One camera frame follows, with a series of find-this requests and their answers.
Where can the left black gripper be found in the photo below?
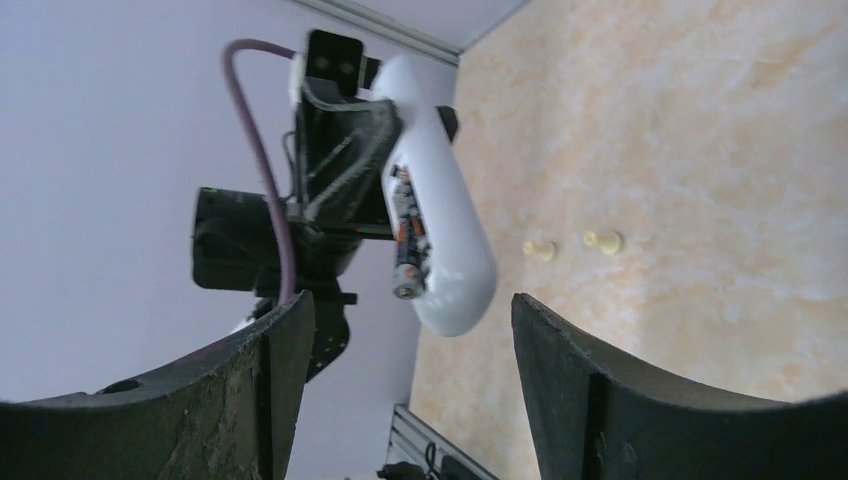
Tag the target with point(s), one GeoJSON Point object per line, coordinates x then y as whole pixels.
{"type": "Point", "coordinates": [342, 146]}

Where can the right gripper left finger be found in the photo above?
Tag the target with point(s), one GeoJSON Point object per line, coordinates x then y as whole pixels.
{"type": "Point", "coordinates": [226, 411]}

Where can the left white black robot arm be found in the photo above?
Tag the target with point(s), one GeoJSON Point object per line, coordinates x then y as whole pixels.
{"type": "Point", "coordinates": [241, 244]}

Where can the AAA battery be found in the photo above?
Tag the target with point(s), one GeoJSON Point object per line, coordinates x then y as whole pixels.
{"type": "Point", "coordinates": [411, 253]}
{"type": "Point", "coordinates": [406, 205]}

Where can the white remote control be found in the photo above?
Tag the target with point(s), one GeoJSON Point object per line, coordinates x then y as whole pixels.
{"type": "Point", "coordinates": [461, 271]}

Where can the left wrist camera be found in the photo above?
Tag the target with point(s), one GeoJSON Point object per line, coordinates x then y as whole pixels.
{"type": "Point", "coordinates": [335, 59]}

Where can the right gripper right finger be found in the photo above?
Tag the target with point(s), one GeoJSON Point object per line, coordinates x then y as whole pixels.
{"type": "Point", "coordinates": [598, 412]}

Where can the cream chess pawn right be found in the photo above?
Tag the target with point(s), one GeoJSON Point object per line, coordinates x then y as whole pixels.
{"type": "Point", "coordinates": [545, 250]}

